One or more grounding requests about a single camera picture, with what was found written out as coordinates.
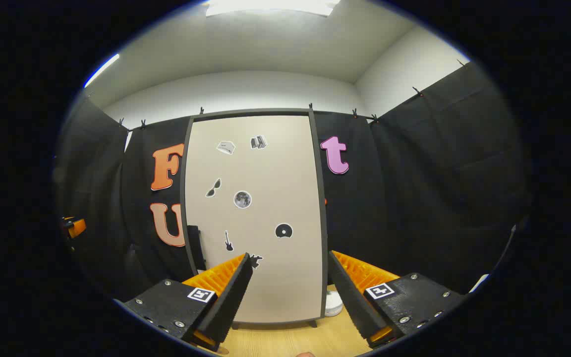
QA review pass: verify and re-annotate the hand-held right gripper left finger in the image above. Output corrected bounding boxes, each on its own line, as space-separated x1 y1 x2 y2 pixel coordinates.
123 253 254 352

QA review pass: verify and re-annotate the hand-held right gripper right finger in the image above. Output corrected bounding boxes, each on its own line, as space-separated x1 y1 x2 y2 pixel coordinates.
328 250 464 350

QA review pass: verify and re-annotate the black cabinet door handle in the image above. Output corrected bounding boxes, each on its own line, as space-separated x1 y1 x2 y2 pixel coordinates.
187 225 207 271

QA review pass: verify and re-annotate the beige cabinet door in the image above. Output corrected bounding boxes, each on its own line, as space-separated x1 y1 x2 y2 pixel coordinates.
184 115 323 324

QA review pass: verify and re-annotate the dark grey cabinet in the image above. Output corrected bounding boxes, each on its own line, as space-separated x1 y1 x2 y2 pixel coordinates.
180 108 329 329

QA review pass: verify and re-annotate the white round object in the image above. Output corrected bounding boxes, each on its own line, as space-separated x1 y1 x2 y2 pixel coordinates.
324 290 344 318

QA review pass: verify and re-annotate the black backdrop cloth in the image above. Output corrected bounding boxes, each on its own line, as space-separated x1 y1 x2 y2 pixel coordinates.
55 62 534 303

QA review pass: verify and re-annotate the large ceiling light panel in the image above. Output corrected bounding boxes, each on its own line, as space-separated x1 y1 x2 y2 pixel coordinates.
205 0 341 18

